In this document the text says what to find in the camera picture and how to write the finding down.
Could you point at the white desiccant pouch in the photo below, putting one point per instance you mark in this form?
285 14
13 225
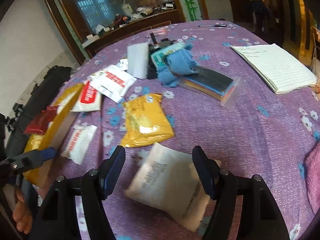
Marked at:
167 180

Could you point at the small white green packet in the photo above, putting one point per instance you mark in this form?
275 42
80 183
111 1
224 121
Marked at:
122 64

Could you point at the black pen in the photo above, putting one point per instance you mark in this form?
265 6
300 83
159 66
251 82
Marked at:
214 25

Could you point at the white red-text flat packet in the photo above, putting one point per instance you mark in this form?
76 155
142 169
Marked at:
112 82

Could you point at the white red-label packet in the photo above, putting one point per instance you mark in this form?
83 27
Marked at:
89 100

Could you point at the blue knitted cloth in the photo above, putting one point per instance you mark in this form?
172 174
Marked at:
177 65

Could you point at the purple floral tablecloth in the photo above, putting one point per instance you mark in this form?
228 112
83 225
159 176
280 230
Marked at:
262 133

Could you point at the black bag on floor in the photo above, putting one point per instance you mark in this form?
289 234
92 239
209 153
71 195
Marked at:
13 138

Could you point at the black gear device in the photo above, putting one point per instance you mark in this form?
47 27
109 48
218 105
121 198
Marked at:
155 46

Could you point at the white foam block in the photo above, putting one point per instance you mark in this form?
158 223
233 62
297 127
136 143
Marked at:
138 60

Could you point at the teal tissue pack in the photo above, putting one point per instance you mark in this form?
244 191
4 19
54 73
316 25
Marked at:
159 56

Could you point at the pink clear plastic bag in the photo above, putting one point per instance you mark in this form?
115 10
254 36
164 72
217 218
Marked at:
157 32

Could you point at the gold box with white lining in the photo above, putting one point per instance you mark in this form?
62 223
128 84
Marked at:
55 134

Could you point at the wooden framed glass cabinet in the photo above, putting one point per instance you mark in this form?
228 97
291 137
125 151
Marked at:
88 26

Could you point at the yellow snack packet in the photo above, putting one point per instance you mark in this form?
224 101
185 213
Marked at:
145 122

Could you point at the white lined notebook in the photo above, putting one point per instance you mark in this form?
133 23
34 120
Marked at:
278 68

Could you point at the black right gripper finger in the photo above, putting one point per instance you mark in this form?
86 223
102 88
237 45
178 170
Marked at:
260 218
57 218

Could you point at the dark red foil packet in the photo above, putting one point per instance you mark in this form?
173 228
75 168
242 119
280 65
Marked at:
41 122

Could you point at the person's left hand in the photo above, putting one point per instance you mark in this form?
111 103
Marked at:
22 214

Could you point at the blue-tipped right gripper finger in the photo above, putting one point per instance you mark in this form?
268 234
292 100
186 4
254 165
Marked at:
47 154

